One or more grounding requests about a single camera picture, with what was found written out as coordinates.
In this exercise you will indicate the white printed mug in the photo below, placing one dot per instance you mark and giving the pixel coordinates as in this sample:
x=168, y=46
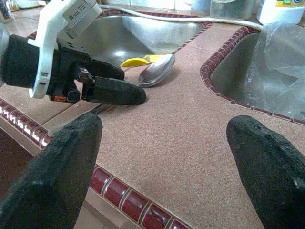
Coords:
x=4, y=13

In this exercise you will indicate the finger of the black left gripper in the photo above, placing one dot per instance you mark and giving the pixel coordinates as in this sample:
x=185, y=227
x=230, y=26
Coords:
x=119, y=91
x=107, y=69

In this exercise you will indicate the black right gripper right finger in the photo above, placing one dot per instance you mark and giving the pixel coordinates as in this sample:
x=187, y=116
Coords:
x=269, y=171

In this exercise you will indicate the yellow plastic cup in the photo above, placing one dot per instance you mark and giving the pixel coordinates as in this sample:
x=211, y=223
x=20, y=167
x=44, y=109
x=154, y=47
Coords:
x=133, y=62

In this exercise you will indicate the clear plastic bag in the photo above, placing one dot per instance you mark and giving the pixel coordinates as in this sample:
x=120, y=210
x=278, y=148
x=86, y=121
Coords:
x=281, y=59

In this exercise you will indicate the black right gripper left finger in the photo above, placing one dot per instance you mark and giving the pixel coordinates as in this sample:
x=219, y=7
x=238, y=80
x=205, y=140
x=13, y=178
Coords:
x=47, y=179

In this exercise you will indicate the steel sink basin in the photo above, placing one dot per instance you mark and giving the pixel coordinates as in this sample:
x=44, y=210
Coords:
x=238, y=83
x=143, y=35

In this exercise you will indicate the clear plastic jug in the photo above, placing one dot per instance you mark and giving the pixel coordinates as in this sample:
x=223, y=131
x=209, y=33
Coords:
x=231, y=9

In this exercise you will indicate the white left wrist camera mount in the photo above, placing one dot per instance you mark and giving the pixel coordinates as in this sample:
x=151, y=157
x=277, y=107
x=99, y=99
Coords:
x=52, y=23

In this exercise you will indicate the steel spoon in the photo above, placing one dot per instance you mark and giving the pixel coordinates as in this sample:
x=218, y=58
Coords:
x=155, y=71

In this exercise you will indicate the white detergent bottle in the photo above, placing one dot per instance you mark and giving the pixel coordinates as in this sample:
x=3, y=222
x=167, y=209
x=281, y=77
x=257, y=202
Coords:
x=281, y=14

